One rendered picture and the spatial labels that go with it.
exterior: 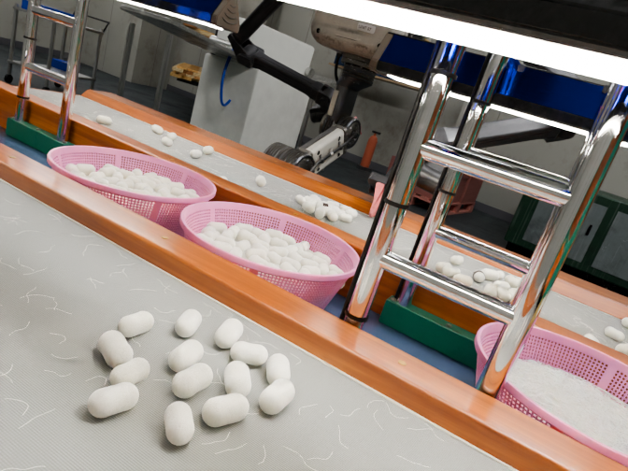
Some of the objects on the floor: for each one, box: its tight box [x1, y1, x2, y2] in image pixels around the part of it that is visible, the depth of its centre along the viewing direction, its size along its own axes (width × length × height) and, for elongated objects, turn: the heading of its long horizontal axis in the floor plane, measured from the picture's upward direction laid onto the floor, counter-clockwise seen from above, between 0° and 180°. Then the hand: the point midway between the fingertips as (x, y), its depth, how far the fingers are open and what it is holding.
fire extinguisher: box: [356, 131, 381, 172], centre depth 763 cm, size 27×27×62 cm
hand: (372, 212), depth 112 cm, fingers closed
